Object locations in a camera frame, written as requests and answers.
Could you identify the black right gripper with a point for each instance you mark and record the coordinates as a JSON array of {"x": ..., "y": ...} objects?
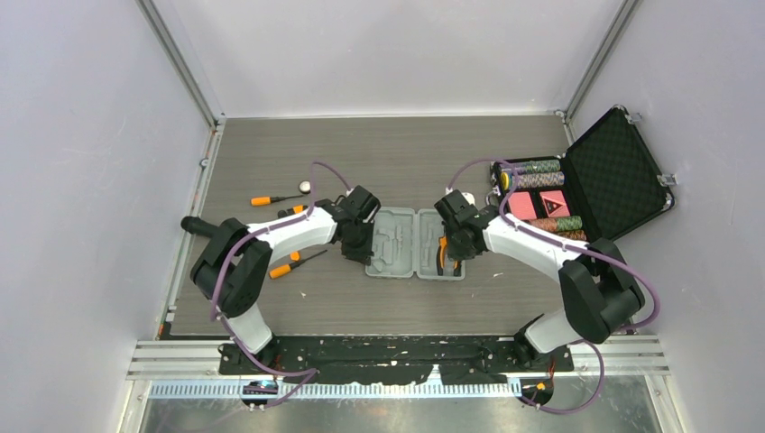
[{"x": 456, "y": 254}]

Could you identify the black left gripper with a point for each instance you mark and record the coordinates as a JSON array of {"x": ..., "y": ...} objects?
[{"x": 364, "y": 253}]

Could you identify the orange black pliers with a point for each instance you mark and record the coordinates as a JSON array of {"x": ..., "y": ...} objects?
[{"x": 441, "y": 263}]

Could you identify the grey plastic tool case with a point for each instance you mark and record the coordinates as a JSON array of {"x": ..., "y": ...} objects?
[{"x": 405, "y": 243}]

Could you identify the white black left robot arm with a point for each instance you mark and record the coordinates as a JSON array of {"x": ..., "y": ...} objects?
[{"x": 232, "y": 268}]

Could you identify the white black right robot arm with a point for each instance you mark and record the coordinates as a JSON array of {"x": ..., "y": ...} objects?
[{"x": 599, "y": 293}]

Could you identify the small round silver disc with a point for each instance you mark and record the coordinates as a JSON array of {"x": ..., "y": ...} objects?
[{"x": 305, "y": 187}]

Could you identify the orange utility knife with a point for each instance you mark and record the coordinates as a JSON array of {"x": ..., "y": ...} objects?
[{"x": 291, "y": 211}]

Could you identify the red playing card deck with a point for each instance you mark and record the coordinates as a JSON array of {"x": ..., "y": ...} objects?
[{"x": 520, "y": 205}]

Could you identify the red card deck with triangle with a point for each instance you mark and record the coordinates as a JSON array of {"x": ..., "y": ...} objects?
[{"x": 554, "y": 203}]

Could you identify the orange phillips screwdriver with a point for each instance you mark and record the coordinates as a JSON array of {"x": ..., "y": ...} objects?
[{"x": 297, "y": 259}]

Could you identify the small orange screwdriver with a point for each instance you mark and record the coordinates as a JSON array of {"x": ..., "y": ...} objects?
[{"x": 268, "y": 200}]

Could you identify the black aluminium poker chip case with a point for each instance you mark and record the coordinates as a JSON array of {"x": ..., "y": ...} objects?
[{"x": 609, "y": 177}]

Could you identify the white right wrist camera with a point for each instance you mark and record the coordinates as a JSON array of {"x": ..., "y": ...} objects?
[{"x": 469, "y": 198}]

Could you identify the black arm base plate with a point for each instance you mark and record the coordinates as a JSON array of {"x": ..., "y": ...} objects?
[{"x": 401, "y": 360}]

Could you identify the black orange-tipped tool handle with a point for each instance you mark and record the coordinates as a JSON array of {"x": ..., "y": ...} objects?
[{"x": 195, "y": 225}]

